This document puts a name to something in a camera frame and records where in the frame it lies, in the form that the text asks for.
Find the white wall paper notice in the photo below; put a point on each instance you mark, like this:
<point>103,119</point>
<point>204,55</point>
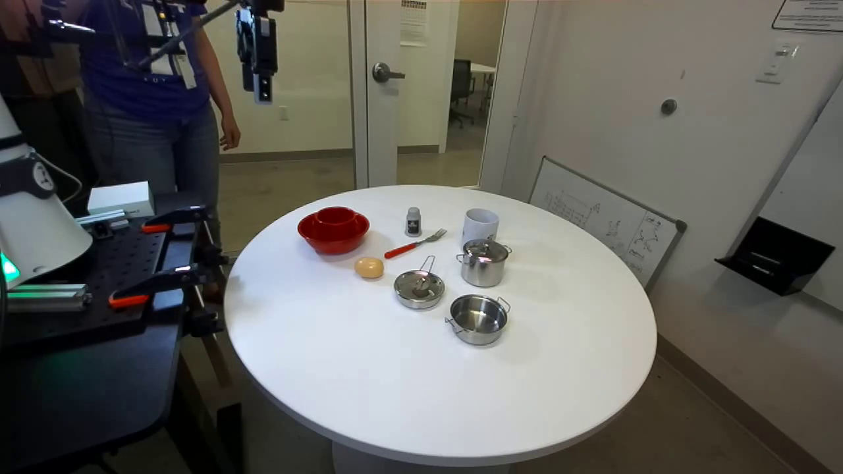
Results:
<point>811,15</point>

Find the tall steel pot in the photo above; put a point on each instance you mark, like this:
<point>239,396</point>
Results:
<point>484,261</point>

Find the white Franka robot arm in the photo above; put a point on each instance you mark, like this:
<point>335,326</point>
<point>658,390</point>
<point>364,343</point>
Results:
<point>36,228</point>

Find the red bowl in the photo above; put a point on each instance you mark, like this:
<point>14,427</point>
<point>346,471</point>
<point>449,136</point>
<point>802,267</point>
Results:
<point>334,231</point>

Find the white wall switch plate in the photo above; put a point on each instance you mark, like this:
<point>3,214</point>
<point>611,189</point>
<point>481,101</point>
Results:
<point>775,64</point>

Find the small grey bottle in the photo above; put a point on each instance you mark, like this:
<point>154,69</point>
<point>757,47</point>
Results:
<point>413,219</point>

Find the white Mila mug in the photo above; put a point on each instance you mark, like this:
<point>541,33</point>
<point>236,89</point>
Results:
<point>481,226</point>

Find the person bare hand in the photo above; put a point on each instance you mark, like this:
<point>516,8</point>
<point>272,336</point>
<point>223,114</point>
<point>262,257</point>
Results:
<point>231,134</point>

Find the black office chair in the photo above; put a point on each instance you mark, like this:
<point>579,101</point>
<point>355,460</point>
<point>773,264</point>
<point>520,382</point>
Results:
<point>462,89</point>

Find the beige egg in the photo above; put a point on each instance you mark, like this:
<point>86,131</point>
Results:
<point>371,267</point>

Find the person in blue shirt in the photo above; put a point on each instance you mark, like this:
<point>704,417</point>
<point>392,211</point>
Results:
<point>146,106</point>

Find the small leaning whiteboard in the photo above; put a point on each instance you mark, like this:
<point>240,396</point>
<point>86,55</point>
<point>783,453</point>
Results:
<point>608,219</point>

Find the round dark wall knob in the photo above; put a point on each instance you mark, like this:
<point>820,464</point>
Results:
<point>669,106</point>

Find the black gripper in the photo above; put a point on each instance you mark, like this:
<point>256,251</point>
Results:
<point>256,37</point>

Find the low steel pot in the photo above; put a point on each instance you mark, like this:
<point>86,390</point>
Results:
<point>478,318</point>

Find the black stand rods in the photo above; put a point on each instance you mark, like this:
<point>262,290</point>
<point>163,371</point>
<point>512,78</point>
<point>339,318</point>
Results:
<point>176,36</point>

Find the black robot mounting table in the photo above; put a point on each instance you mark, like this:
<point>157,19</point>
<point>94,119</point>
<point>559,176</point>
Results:
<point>89,352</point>

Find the white door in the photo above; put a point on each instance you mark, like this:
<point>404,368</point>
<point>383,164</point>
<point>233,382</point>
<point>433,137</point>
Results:
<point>379,114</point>

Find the white box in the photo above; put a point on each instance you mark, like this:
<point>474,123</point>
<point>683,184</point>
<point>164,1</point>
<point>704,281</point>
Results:
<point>121,198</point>

